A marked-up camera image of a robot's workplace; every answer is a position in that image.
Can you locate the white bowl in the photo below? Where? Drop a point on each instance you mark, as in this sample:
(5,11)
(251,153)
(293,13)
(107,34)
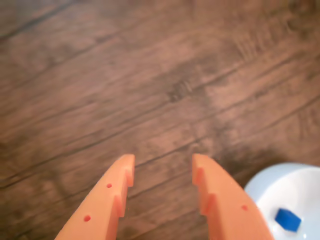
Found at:
(295,185)

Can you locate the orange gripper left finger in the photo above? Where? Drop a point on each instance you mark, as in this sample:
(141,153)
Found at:
(105,200)

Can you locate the blue cube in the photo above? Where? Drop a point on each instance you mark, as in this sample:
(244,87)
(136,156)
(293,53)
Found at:
(287,219)

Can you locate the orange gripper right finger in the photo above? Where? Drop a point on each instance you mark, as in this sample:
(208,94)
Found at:
(230,212)

